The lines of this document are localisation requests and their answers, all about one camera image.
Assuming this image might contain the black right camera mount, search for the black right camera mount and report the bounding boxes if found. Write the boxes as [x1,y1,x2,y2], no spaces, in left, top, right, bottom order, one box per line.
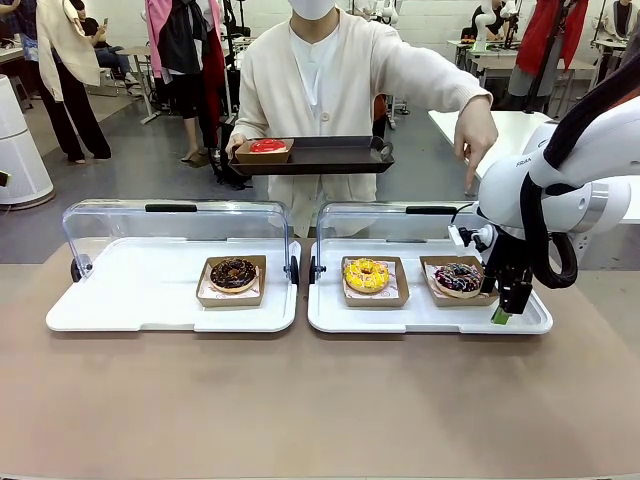
[457,225,497,253]

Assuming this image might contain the dark brown serving tray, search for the dark brown serving tray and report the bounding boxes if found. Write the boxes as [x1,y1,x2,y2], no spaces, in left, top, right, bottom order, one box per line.
[227,135,397,178]

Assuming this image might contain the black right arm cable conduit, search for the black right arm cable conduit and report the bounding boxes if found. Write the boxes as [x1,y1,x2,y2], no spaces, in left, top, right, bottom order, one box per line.
[518,51,640,292]

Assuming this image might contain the black bag on floor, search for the black bag on floor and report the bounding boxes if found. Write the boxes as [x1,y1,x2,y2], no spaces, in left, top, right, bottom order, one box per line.
[211,123,254,191]

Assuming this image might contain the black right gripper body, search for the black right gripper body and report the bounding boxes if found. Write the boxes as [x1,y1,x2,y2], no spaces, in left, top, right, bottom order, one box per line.
[485,226,527,274]

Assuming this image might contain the person's left forearm cream sleeve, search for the person's left forearm cream sleeve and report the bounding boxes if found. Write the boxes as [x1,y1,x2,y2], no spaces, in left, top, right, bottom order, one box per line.
[394,28,494,124]

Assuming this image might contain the red glazed donut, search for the red glazed donut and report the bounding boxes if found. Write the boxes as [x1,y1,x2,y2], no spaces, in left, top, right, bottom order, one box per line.
[234,139,296,166]
[248,138,288,155]

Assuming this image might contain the white face mask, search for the white face mask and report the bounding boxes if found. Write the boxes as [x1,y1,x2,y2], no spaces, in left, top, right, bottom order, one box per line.
[290,0,336,22]

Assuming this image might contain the dark purple sprinkled donut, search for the dark purple sprinkled donut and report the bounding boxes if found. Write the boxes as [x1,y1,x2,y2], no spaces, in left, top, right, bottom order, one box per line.
[418,254,502,308]

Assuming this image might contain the dark red hanging garment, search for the dark red hanging garment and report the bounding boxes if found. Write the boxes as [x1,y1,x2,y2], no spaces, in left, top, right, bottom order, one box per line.
[201,0,227,147]

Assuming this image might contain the paper liner under chocolate donut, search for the paper liner under chocolate donut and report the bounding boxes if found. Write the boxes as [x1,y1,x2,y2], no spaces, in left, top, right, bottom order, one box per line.
[198,263,262,300]

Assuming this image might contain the grey background work table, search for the grey background work table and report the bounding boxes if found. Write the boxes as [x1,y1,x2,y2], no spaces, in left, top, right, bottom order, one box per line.
[446,38,599,110]

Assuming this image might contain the person's right forearm cream sleeve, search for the person's right forearm cream sleeve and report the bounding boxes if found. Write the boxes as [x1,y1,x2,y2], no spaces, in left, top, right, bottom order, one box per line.
[230,74,274,144]

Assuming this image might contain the bystander cream jacket black trousers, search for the bystander cream jacket black trousers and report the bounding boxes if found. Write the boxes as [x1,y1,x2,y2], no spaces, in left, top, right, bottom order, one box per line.
[34,0,113,166]

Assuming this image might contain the person's torso cream cardigan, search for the person's torso cream cardigan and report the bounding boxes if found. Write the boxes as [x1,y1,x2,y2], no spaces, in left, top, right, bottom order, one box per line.
[230,0,494,239]

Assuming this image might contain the person's right hand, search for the person's right hand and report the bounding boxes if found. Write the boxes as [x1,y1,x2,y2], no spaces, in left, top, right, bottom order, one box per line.
[224,132,249,161]

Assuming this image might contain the white plastic display tray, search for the white plastic display tray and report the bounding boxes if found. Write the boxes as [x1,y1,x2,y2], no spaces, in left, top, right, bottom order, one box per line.
[45,236,302,335]
[306,237,555,336]

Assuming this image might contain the red hanging vest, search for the red hanging vest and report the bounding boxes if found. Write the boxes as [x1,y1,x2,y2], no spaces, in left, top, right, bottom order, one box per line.
[515,0,592,77]

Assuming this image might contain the purple glazed donut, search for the purple glazed donut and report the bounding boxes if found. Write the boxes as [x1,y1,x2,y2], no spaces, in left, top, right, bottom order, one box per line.
[433,262,486,300]

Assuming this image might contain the yellow sprinkled donut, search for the yellow sprinkled donut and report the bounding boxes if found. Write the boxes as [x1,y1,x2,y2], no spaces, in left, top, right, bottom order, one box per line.
[340,255,411,309]
[342,257,391,295]

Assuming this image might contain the black garment stand pole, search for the black garment stand pole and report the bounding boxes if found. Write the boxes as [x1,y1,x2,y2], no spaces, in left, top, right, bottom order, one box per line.
[523,0,569,115]

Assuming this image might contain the pink hanging garment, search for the pink hanging garment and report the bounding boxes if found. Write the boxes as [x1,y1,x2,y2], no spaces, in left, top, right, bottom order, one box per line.
[144,0,174,80]

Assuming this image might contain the chocolate sprinkled donut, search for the chocolate sprinkled donut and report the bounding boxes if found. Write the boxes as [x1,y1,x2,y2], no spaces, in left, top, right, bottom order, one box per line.
[208,256,258,294]

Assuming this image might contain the person's left hand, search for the person's left hand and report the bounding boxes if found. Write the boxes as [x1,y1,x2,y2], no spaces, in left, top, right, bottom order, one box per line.
[453,94,500,198]

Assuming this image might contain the clear display lid black handle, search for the clear display lid black handle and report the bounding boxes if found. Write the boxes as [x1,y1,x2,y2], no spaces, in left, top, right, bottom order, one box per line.
[309,200,484,288]
[61,198,301,287]

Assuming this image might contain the white side table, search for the white side table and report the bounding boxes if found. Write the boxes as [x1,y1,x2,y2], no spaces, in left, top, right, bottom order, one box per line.
[427,109,640,227]

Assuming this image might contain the seated bystander with phone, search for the seated bystander with phone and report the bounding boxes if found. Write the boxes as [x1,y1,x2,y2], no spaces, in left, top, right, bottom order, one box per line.
[71,0,143,87]

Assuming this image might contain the white air purifier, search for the white air purifier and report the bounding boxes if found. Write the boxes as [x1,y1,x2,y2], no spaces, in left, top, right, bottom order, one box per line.
[0,73,56,207]

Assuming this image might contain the paper liner under purple donut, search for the paper liner under purple donut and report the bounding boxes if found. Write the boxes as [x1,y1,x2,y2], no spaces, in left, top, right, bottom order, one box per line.
[424,263,486,302]

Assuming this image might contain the paper liner under yellow donut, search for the paper liner under yellow donut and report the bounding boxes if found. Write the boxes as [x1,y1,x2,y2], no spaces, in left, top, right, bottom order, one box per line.
[343,259,405,301]

